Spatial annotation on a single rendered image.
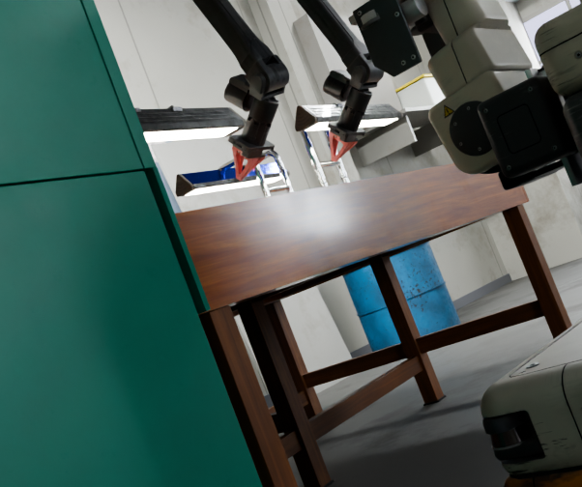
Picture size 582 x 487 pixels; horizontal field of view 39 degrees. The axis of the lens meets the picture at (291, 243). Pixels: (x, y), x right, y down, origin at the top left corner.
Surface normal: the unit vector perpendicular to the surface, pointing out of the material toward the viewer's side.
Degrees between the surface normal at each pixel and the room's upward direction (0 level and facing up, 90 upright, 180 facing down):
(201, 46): 90
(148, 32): 90
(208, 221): 90
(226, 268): 90
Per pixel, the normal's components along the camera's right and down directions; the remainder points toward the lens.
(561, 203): -0.61, 0.18
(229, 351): 0.75, -0.33
